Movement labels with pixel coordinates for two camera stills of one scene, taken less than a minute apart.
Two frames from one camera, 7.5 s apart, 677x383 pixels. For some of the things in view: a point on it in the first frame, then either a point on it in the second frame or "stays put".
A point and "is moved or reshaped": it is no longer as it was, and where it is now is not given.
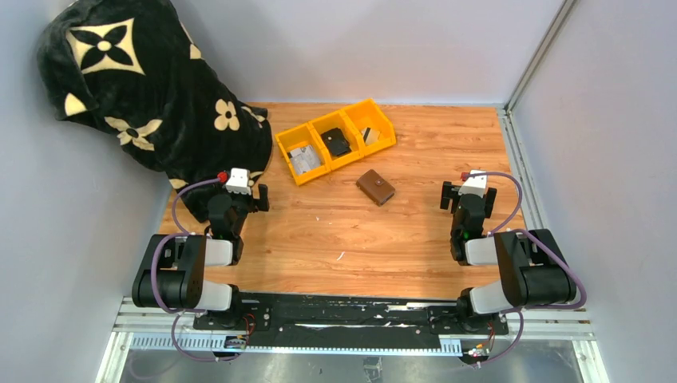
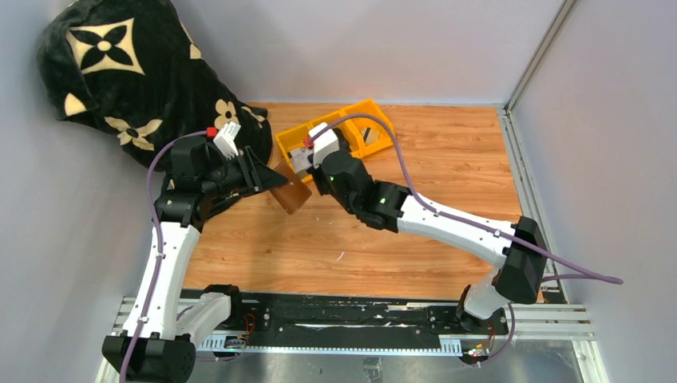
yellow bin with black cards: (338, 120) stays put
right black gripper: (449, 197) → (319, 176)
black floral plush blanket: (134, 66) stays put
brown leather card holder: (376, 187) is moved or reshaped
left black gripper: (259, 199) → (250, 170)
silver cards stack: (304, 158) stays put
